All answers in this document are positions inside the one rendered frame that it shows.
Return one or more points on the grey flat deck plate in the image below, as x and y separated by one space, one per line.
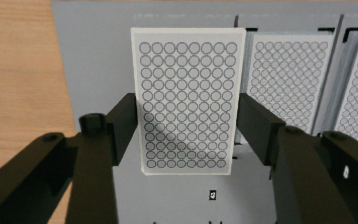
95 43

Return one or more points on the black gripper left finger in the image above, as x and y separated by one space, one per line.
34 181

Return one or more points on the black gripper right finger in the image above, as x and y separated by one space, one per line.
304 192

